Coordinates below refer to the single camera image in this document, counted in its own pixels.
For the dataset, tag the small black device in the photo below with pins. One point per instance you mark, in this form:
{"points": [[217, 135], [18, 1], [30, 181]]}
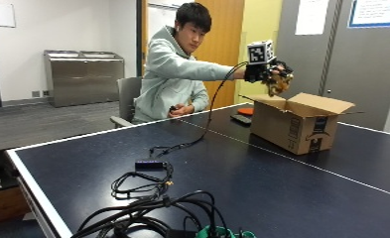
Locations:
{"points": [[173, 108]]}

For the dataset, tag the brown soft toy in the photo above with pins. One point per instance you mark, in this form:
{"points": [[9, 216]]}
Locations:
{"points": [[279, 85]]}

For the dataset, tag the white marker cube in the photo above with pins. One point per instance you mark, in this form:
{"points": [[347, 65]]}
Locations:
{"points": [[260, 53]]}

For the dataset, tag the person in pale green hoodie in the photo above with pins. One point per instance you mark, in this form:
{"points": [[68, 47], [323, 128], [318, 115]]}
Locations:
{"points": [[169, 76]]}

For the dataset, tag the grey chair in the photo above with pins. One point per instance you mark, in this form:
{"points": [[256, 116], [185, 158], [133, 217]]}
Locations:
{"points": [[127, 94]]}

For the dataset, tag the wooden door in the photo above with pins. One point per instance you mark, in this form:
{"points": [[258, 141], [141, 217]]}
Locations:
{"points": [[223, 46]]}

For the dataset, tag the orange disc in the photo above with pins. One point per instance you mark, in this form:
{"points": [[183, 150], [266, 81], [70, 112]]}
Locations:
{"points": [[247, 111]]}

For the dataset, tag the black remote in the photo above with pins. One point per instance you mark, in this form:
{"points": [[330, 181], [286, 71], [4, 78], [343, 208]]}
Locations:
{"points": [[242, 118]]}

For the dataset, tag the small black hub box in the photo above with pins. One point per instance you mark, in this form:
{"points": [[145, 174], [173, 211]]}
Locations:
{"points": [[150, 164]]}

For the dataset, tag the white paper sheet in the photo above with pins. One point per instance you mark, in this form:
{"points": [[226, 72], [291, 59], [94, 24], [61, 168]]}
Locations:
{"points": [[312, 16]]}

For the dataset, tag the open cardboard box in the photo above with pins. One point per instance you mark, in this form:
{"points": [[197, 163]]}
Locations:
{"points": [[298, 127]]}

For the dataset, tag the stainless steel waste bin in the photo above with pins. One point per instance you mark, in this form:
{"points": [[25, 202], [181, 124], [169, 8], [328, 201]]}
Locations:
{"points": [[84, 79]]}

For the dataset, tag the blue framed poster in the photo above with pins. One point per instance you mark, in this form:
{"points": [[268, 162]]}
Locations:
{"points": [[375, 12]]}

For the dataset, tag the green plastic object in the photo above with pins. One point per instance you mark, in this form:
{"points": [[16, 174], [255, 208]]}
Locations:
{"points": [[223, 233]]}

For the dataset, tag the wooden cabinet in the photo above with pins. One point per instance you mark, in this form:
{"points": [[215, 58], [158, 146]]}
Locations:
{"points": [[4, 203]]}

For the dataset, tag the wall socket plate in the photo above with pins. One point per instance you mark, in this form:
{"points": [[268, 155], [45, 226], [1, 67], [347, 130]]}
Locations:
{"points": [[37, 94]]}

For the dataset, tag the white wall board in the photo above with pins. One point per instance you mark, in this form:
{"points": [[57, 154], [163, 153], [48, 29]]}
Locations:
{"points": [[4, 14]]}

